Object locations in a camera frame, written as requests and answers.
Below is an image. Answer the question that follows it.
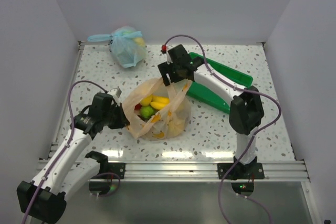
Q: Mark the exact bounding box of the orange banana-print plastic bag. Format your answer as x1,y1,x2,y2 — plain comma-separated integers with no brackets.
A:
123,78,192,140

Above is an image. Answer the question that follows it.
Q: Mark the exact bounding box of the yellow banana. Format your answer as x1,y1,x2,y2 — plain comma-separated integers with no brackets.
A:
150,95,170,110

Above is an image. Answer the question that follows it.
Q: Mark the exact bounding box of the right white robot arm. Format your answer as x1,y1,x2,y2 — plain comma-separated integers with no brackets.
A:
158,45,265,165

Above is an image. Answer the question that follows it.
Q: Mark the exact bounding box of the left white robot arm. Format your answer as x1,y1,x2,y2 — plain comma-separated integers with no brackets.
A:
17,88,129,223

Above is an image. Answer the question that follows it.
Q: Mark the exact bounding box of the green lime fruit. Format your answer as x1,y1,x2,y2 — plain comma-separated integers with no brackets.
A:
140,105,155,119

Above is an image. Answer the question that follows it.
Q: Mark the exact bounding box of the blue tied plastic bag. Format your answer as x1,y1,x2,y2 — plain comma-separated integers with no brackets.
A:
87,26,147,68

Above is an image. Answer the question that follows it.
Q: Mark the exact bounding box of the red yellow mango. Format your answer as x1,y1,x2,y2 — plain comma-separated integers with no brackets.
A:
134,104,142,111

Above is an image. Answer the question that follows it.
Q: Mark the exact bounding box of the green plastic tray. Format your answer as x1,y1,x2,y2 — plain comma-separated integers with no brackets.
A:
187,58,253,114

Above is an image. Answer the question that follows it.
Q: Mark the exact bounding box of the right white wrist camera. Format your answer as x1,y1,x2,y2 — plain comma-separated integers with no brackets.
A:
161,44,167,54

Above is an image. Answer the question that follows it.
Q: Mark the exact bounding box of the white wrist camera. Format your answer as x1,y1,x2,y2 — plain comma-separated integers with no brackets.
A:
108,87,122,103
161,44,167,54

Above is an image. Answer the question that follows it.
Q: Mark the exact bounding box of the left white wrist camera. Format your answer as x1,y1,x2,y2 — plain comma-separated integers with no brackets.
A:
108,87,122,103

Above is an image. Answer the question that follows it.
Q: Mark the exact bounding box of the aluminium frame rail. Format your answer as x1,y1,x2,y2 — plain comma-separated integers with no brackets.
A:
109,161,310,183

